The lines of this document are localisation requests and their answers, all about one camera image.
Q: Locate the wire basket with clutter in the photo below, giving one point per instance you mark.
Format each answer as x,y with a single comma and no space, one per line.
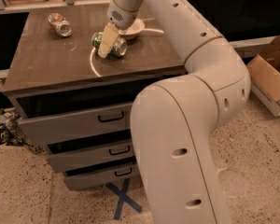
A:
11,133

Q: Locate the cardboard box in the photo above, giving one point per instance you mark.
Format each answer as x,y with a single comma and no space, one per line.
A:
264,71

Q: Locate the green soda can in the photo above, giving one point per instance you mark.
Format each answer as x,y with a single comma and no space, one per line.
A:
119,48

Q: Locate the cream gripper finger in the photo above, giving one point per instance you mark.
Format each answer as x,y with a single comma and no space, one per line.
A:
109,38

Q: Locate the grey drawer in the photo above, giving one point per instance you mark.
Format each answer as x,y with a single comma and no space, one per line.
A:
89,156
88,180
74,125

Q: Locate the middle grey drawer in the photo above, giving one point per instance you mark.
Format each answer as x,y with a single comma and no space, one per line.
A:
89,156

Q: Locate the orange silver soda can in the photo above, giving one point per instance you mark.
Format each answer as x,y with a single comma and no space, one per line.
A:
61,26

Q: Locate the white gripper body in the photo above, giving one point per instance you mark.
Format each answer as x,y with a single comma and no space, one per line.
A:
121,17

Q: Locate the bottom grey drawer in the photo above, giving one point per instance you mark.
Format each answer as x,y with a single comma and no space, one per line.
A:
88,180

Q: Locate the blue tape cross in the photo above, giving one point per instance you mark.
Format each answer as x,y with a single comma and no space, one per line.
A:
124,198

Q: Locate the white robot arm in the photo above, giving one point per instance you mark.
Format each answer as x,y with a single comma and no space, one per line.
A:
171,119

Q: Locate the top grey drawer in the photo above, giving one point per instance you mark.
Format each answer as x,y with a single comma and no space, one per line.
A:
74,125

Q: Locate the grey drawer cabinet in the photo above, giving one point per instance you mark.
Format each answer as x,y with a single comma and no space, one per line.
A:
50,75

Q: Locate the white paper bowl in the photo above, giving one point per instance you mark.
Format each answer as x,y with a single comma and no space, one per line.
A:
133,31

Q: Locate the metal railing beam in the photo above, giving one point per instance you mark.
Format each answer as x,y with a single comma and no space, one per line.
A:
251,47

